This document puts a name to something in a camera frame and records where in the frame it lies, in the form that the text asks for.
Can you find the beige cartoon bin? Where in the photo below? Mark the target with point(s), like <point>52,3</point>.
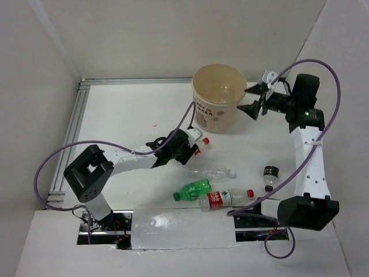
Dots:
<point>210,116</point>

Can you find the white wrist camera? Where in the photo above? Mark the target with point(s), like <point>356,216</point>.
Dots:
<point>194,135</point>
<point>269,78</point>

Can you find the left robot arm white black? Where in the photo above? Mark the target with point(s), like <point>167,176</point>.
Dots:
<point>89,172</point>

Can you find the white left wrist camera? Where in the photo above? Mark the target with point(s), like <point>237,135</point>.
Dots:
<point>194,135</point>

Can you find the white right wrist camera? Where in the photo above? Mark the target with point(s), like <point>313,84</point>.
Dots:
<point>269,78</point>

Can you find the small bottle black label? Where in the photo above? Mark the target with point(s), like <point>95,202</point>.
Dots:
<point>271,176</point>

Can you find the green plastic bottle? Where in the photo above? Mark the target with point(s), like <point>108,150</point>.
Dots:
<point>192,191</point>

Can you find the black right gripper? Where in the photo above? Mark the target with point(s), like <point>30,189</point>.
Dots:
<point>252,109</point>

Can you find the aluminium frame rail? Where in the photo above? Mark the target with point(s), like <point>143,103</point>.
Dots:
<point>131,113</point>

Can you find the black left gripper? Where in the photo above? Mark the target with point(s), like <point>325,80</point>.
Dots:
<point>189,150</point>

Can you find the silver tape sheet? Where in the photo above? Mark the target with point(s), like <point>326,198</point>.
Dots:
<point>183,228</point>

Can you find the clear bottle unlabelled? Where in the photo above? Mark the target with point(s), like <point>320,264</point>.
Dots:
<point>214,173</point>
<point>223,94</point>

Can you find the clear bottle large red label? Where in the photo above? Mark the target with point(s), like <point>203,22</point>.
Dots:
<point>224,199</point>

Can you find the small clear bottle red label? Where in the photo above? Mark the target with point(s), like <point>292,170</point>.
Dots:
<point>203,145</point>

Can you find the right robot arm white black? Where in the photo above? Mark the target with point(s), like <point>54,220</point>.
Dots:
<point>311,206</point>

